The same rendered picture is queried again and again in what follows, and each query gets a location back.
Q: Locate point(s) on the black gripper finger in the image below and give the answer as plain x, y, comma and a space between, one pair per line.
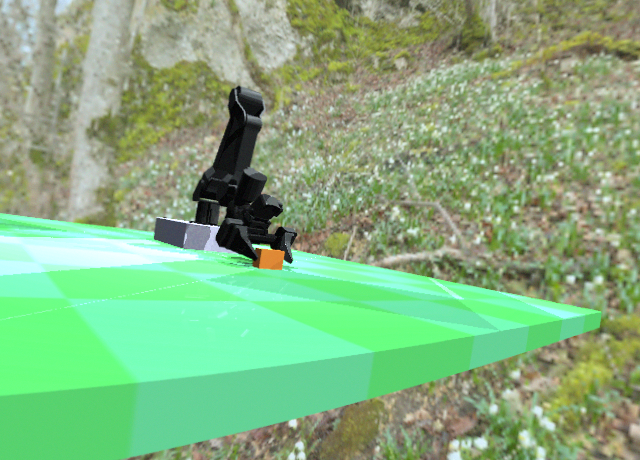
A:
238, 242
284, 245

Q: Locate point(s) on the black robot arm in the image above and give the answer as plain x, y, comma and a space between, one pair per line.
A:
231, 181

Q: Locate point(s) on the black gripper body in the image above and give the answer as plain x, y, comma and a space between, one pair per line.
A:
257, 232

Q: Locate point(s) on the orange block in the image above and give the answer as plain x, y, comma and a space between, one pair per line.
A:
269, 259

